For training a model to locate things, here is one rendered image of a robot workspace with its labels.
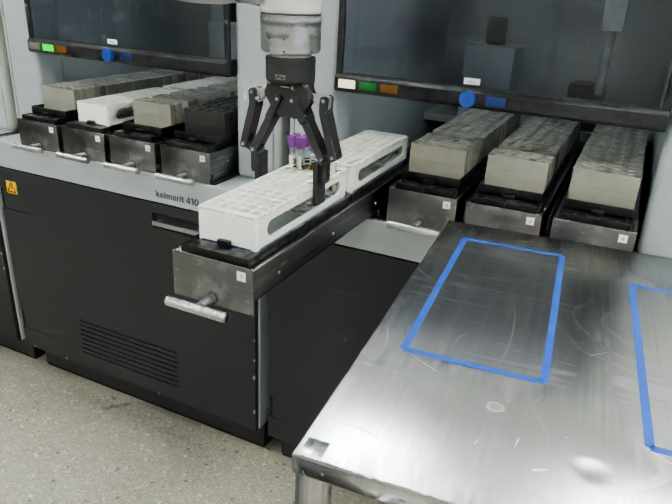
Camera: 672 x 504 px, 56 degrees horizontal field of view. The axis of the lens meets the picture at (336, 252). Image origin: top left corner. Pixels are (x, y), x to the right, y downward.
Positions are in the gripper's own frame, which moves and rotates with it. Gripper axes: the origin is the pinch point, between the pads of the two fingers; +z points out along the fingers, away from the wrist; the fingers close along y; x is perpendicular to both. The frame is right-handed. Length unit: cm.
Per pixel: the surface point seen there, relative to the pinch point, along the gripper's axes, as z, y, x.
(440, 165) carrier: 1.7, 16.2, 31.1
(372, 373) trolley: 3.6, 30.4, -37.6
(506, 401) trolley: 4, 43, -36
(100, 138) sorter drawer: 6, -65, 24
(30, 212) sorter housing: 30, -93, 24
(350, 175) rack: 1.2, 4.7, 13.8
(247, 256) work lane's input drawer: 3.9, 4.8, -20.0
